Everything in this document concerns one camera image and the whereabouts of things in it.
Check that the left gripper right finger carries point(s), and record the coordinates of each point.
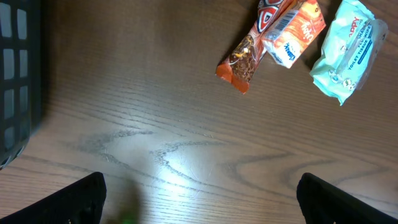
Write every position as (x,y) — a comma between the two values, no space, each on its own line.
(321,202)

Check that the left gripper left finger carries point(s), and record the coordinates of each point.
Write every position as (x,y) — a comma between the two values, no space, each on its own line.
(80,202)

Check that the orange chocolate bar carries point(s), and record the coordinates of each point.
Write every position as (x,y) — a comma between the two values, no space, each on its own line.
(240,65)

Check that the green toilet wipes pack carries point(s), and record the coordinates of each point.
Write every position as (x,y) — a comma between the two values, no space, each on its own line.
(349,50)

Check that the orange tissue pack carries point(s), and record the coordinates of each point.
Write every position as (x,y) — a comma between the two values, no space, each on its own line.
(289,36)

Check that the grey plastic basket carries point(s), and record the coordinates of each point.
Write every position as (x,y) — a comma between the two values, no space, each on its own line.
(20,75)

